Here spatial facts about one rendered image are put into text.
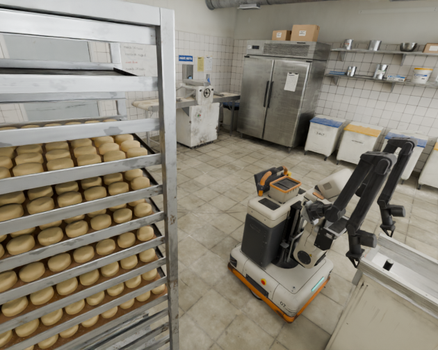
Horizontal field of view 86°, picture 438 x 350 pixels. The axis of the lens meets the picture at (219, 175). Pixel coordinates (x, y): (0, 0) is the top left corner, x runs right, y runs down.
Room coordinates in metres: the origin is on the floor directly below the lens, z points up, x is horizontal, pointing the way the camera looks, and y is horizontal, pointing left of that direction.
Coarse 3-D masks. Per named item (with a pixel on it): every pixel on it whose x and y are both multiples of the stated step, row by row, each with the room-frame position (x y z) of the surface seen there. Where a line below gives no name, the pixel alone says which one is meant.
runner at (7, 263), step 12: (156, 216) 0.54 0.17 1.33; (108, 228) 0.46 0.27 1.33; (120, 228) 0.48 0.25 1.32; (132, 228) 0.50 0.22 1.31; (72, 240) 0.42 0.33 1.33; (84, 240) 0.43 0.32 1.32; (96, 240) 0.44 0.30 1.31; (24, 252) 0.37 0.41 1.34; (36, 252) 0.37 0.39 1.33; (48, 252) 0.39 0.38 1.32; (60, 252) 0.40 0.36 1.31; (0, 264) 0.34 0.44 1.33; (12, 264) 0.35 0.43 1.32; (24, 264) 0.36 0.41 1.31
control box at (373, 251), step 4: (372, 248) 1.03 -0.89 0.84; (376, 248) 1.03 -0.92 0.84; (368, 252) 0.99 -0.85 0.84; (372, 252) 0.99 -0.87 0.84; (376, 252) 0.99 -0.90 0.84; (368, 256) 0.96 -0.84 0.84; (372, 256) 0.96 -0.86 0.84; (356, 272) 0.90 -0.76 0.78; (360, 272) 0.88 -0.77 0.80; (356, 276) 0.89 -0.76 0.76; (360, 276) 0.88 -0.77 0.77; (352, 280) 0.89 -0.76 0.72; (356, 280) 0.88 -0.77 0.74; (356, 284) 0.88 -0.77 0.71
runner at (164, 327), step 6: (162, 324) 0.56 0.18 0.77; (168, 324) 0.55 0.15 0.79; (156, 330) 0.54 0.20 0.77; (162, 330) 0.53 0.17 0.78; (144, 336) 0.51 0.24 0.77; (150, 336) 0.51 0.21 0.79; (132, 342) 0.49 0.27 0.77; (138, 342) 0.48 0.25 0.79; (144, 342) 0.49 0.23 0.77; (120, 348) 0.47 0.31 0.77; (126, 348) 0.46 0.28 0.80; (132, 348) 0.47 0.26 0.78
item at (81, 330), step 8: (152, 296) 0.55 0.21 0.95; (160, 296) 0.56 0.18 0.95; (136, 304) 0.52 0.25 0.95; (144, 304) 0.52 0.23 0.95; (120, 312) 0.48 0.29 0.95; (104, 320) 0.46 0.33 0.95; (80, 328) 0.43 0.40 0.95; (88, 328) 0.43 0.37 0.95; (72, 336) 0.40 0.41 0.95; (56, 344) 0.38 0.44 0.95
